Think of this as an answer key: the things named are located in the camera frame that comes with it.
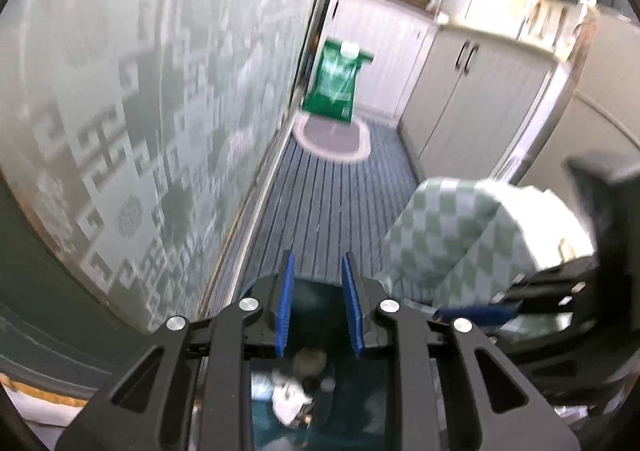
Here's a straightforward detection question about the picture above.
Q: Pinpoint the beige kitchen cabinet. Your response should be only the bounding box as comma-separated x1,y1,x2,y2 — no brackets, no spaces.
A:
320,0,561,179

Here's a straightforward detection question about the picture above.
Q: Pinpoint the blue striped floor mat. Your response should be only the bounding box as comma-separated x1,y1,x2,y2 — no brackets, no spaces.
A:
202,123,418,315

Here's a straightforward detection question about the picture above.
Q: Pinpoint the silver snack wrapper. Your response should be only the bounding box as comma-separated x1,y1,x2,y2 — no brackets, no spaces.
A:
250,348,336,429

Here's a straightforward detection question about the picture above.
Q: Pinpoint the patterned frosted glass door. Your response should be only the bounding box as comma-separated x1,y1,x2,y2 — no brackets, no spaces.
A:
1,0,314,331

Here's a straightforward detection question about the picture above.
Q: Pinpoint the white refrigerator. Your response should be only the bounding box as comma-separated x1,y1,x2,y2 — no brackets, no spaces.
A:
515,8,639,215

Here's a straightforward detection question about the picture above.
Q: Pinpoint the green printed sack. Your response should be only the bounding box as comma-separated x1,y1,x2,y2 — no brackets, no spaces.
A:
302,38,374,124

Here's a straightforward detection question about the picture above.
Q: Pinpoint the oval grey pink rug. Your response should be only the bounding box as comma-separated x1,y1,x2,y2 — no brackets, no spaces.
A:
292,111,371,164

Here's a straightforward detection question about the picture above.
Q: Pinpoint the green checkered tablecloth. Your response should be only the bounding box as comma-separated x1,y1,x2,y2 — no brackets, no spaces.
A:
375,178,594,308

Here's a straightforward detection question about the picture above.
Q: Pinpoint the dark teal trash bin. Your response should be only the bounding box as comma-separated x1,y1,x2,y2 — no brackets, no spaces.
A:
246,277,396,450

